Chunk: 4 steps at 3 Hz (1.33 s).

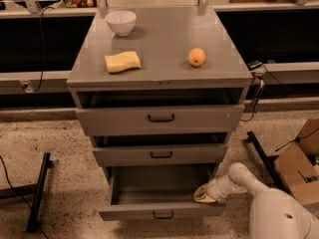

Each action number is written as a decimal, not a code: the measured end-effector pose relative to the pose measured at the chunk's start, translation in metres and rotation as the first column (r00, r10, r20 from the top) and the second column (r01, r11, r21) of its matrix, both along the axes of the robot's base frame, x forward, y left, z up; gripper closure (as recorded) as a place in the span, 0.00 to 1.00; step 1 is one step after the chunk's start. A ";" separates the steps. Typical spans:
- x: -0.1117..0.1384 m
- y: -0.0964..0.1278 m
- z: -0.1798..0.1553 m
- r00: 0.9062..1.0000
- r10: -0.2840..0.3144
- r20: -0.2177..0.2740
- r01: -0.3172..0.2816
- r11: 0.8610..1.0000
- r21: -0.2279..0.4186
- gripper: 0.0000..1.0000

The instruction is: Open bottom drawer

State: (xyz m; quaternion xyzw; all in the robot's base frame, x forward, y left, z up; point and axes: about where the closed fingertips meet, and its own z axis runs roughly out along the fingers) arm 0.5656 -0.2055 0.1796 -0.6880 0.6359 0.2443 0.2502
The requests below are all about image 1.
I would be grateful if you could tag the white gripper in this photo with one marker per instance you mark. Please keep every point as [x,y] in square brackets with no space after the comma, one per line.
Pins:
[214,191]

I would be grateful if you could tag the grey bottom drawer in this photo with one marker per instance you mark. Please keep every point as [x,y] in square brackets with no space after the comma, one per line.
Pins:
[158,192]

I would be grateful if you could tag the grey drawer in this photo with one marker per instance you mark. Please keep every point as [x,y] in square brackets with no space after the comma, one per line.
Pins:
[160,154]
[158,192]
[159,120]

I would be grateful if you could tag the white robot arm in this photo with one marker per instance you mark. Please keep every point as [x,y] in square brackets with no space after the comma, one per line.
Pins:
[274,214]

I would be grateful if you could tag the grey middle drawer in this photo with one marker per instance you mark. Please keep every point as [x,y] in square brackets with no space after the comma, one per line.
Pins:
[160,154]

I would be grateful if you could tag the grey top drawer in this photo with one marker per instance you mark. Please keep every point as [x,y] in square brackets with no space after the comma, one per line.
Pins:
[159,120]

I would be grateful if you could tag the grey drawer cabinet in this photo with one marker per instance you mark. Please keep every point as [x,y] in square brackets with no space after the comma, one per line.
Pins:
[162,39]

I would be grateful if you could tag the black stand leg right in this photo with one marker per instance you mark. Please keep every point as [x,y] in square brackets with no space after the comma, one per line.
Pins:
[268,161]

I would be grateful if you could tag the black stand leg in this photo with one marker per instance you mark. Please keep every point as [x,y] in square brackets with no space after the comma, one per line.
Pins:
[31,193]
[268,161]

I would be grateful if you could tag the cardboard box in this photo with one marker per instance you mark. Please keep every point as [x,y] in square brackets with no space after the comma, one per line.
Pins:
[299,175]

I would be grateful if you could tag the orange fruit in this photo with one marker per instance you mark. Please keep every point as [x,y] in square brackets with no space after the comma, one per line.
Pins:
[196,57]

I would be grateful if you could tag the yellow sponge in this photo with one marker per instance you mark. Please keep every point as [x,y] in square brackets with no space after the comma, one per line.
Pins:
[122,61]

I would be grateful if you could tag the black stand leg left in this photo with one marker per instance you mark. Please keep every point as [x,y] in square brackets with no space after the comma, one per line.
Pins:
[31,193]

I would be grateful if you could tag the white bowl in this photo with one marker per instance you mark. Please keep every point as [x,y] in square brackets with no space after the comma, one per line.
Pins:
[121,23]

